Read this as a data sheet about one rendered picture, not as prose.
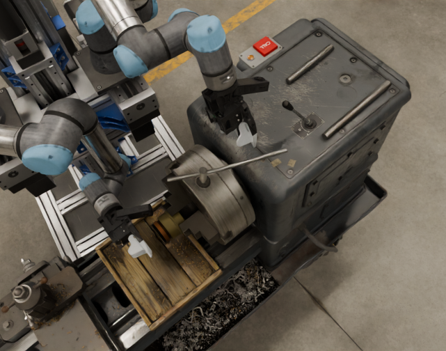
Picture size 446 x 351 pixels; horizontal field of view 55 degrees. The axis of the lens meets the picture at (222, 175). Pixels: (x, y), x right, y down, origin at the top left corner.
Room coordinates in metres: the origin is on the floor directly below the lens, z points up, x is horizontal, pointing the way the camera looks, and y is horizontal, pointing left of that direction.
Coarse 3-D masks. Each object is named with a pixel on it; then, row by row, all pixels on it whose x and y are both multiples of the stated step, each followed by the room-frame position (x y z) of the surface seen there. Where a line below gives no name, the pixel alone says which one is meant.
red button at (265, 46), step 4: (260, 40) 1.02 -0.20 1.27; (264, 40) 1.02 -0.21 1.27; (268, 40) 1.02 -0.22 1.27; (256, 44) 1.01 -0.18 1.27; (260, 44) 1.01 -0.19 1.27; (264, 44) 1.01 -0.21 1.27; (268, 44) 1.00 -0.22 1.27; (272, 44) 1.00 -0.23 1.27; (256, 48) 0.99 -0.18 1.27; (260, 48) 0.99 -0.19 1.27; (264, 48) 0.99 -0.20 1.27; (268, 48) 0.99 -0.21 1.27; (272, 48) 0.98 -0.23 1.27; (276, 48) 0.99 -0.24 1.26; (260, 52) 0.98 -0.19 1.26; (264, 52) 0.97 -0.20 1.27; (268, 52) 0.97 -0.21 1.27; (264, 56) 0.96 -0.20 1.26
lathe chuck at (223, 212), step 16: (176, 160) 0.67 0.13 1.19; (192, 160) 0.64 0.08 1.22; (208, 176) 0.57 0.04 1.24; (192, 192) 0.53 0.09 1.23; (208, 192) 0.52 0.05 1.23; (224, 192) 0.52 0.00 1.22; (208, 208) 0.48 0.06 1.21; (224, 208) 0.48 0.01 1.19; (240, 208) 0.48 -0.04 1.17; (224, 224) 0.44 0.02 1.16; (240, 224) 0.45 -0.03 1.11; (224, 240) 0.42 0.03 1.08
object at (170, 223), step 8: (160, 216) 0.52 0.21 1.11; (168, 216) 0.51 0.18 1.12; (176, 216) 0.51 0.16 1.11; (152, 224) 0.50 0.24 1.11; (160, 224) 0.49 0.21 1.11; (168, 224) 0.49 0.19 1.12; (176, 224) 0.48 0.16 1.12; (160, 232) 0.47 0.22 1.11; (168, 232) 0.47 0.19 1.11; (176, 232) 0.47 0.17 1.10; (168, 240) 0.45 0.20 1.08
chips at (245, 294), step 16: (240, 272) 0.45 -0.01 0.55; (256, 272) 0.43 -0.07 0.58; (224, 288) 0.39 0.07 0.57; (240, 288) 0.37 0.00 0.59; (256, 288) 0.37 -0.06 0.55; (272, 288) 0.36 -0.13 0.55; (208, 304) 0.34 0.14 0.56; (224, 304) 0.32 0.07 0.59; (240, 304) 0.31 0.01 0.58; (256, 304) 0.31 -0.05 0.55; (192, 320) 0.29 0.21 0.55; (208, 320) 0.27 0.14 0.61; (224, 320) 0.26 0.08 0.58; (160, 336) 0.25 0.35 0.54; (176, 336) 0.23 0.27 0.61; (192, 336) 0.22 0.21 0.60; (208, 336) 0.21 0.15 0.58
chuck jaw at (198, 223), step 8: (192, 216) 0.51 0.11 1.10; (200, 216) 0.50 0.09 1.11; (184, 224) 0.49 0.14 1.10; (192, 224) 0.48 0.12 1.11; (200, 224) 0.48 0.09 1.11; (208, 224) 0.47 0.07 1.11; (184, 232) 0.46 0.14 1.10; (192, 232) 0.46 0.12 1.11; (200, 232) 0.45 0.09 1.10; (208, 232) 0.44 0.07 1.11; (216, 232) 0.44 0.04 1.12; (208, 240) 0.42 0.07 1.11; (216, 240) 0.43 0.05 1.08
